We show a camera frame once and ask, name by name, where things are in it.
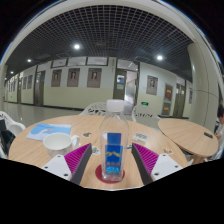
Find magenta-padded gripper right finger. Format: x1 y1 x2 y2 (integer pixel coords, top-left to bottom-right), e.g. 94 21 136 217
131 142 180 186

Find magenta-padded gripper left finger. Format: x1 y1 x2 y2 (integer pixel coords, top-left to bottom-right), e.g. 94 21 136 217
40 143 93 186

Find clear water bottle blue label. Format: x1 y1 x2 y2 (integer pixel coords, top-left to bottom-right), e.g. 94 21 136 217
99 99 130 183

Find white mug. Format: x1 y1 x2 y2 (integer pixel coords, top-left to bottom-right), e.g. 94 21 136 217
42 132 81 159

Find small printed card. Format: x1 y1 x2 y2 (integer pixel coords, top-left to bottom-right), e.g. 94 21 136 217
132 132 149 144

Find light blue booklet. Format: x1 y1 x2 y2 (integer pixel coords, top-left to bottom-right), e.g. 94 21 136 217
26 122 72 142

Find round wooden side table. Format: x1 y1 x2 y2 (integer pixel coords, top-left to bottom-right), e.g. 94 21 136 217
157 118 220 164

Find flat round red coaster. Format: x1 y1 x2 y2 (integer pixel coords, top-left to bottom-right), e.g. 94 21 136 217
94 163 126 184

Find black bag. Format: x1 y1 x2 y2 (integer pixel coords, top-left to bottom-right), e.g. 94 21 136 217
0 119 17 157

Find white plastic armchair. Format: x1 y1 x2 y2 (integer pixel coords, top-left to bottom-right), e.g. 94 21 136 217
0 110 27 159

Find dark door beside pillar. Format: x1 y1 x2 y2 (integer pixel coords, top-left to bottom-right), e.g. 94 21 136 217
173 83 186 118

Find person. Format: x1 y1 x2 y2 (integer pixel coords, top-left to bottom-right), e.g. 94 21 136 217
214 104 224 141

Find dark double door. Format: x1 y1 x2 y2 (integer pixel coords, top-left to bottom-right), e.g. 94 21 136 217
33 70 46 107

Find green door with window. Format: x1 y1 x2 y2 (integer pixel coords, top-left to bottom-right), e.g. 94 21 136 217
113 68 139 108

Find ceiling lights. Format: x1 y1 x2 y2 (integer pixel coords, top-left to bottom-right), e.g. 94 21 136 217
9 43 164 75

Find red wall notice board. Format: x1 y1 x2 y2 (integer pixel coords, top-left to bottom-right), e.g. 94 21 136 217
164 84 174 102

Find framed wall portraits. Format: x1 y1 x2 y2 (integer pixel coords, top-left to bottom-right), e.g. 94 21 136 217
8 67 159 96

